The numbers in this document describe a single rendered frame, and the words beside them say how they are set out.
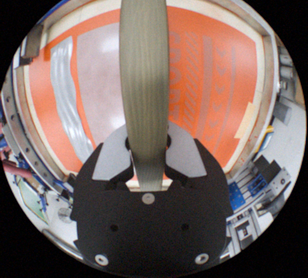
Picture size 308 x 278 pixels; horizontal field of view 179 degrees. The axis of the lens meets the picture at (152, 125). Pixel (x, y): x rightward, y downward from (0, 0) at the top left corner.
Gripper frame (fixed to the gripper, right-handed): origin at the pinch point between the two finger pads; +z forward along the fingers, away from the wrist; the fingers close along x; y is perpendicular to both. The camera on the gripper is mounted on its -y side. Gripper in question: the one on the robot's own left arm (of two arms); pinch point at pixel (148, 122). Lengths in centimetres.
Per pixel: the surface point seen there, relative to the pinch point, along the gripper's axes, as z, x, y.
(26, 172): -8, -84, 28
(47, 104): 4.9, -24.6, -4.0
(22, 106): 2.3, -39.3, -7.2
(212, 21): 5.3, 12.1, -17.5
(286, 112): 43, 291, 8
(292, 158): -32, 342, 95
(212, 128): 4.6, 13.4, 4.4
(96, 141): 4.5, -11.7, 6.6
